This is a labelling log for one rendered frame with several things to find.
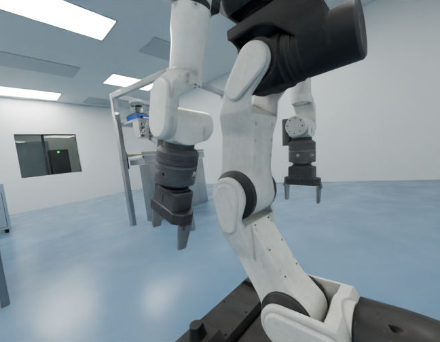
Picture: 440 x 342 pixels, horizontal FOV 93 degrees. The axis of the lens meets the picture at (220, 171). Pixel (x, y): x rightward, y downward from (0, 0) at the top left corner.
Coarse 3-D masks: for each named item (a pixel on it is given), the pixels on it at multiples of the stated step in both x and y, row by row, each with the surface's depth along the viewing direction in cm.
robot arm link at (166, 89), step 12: (168, 72) 37; (180, 72) 37; (192, 72) 38; (156, 84) 38; (168, 84) 36; (180, 84) 37; (192, 84) 40; (156, 96) 38; (168, 96) 36; (156, 108) 38; (168, 108) 36; (156, 120) 39; (168, 120) 37; (156, 132) 39; (168, 132) 38
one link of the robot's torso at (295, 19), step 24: (288, 0) 43; (312, 0) 40; (360, 0) 40; (240, 24) 51; (264, 24) 48; (288, 24) 44; (312, 24) 41; (336, 24) 39; (360, 24) 38; (240, 48) 56; (288, 48) 45; (312, 48) 43; (336, 48) 41; (360, 48) 39; (312, 72) 46
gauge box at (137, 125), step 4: (136, 124) 253; (140, 124) 253; (144, 124) 258; (148, 124) 264; (136, 128) 253; (140, 128) 253; (148, 128) 263; (136, 132) 254; (140, 132) 252; (144, 132) 257; (148, 132) 263; (136, 136) 255; (140, 136) 252; (144, 136) 257; (148, 136) 262
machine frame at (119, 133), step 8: (208, 88) 271; (216, 88) 288; (120, 120) 266; (120, 128) 265; (120, 136) 264; (120, 144) 264; (120, 152) 265; (120, 160) 267; (128, 176) 270; (128, 184) 269; (128, 192) 268; (128, 200) 268; (128, 208) 270; (128, 216) 272; (192, 224) 221
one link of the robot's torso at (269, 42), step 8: (280, 32) 48; (264, 40) 48; (272, 40) 48; (280, 40) 47; (272, 48) 47; (280, 48) 46; (272, 56) 47; (280, 56) 47; (272, 64) 47; (280, 64) 47; (272, 72) 48; (280, 72) 48; (288, 72) 48; (264, 80) 49; (272, 80) 50; (280, 80) 49; (288, 80) 49; (256, 88) 54; (264, 88) 53; (272, 88) 53; (280, 88) 54; (288, 88) 55
